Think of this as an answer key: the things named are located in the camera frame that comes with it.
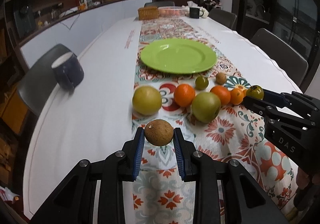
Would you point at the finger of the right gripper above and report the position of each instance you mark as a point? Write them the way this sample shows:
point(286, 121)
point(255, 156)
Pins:
point(293, 100)
point(306, 117)

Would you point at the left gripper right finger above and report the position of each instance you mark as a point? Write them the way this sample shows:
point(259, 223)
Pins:
point(198, 167)

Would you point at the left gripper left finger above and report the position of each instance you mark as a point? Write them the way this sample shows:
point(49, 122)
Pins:
point(121, 166)

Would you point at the small green persimmon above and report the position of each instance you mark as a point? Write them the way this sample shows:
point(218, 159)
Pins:
point(256, 92)

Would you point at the small orange mandarin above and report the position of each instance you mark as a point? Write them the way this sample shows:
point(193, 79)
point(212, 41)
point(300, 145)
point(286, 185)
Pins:
point(237, 96)

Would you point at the large orange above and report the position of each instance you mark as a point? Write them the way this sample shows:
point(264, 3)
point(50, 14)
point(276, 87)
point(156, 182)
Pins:
point(223, 94)

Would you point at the brown round longan fruit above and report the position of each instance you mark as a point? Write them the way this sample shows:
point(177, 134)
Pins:
point(158, 132)

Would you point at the green apple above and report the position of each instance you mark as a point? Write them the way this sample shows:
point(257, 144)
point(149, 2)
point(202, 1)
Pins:
point(206, 106)

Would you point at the small green tomato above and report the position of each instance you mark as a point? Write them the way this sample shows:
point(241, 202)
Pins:
point(201, 83)

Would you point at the orange tangerine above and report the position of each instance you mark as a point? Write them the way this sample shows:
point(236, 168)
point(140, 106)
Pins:
point(184, 95)

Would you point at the grey chair right near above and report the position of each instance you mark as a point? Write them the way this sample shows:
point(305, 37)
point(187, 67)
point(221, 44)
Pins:
point(287, 58)

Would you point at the grey chair right far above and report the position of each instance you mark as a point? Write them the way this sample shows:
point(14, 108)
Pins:
point(225, 18)

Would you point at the lime green plate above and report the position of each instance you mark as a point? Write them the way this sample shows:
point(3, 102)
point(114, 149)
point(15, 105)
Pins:
point(178, 56)

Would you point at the dark blue mug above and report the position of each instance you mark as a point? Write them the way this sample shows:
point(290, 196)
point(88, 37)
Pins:
point(68, 71)

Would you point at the black mug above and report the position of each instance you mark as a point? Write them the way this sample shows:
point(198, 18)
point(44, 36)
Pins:
point(195, 12)

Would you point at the white crumpled cloth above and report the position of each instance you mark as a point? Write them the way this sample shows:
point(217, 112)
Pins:
point(193, 4)

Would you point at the grey chair table end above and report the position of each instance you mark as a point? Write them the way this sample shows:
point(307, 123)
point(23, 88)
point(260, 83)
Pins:
point(160, 4)

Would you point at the woven wicker basket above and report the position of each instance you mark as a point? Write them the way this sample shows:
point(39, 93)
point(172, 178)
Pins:
point(148, 13)

